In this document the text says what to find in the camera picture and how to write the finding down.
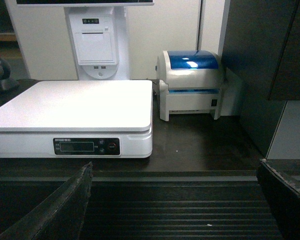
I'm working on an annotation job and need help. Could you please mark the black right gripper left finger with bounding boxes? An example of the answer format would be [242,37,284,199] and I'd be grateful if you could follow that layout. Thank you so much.
[0,162,93,240]

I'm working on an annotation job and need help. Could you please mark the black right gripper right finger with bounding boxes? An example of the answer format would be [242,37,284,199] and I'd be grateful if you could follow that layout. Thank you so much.
[256,159,300,240]

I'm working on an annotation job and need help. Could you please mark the black checkout counter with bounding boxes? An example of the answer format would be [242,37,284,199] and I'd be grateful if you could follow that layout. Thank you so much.
[0,79,300,240]

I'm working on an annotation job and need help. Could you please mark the white checkout scale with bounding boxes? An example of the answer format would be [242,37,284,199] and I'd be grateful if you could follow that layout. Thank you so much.
[0,80,153,159]

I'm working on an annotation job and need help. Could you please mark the black round barcode scanner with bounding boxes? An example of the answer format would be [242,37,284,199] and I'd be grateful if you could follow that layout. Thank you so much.
[0,58,20,93]

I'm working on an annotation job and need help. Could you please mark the white blue label printer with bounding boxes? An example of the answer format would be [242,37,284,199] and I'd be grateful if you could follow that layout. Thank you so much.
[155,50,226,122]

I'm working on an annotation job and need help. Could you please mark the white POS terminal stand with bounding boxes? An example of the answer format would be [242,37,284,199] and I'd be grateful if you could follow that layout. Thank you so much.
[16,0,154,80]

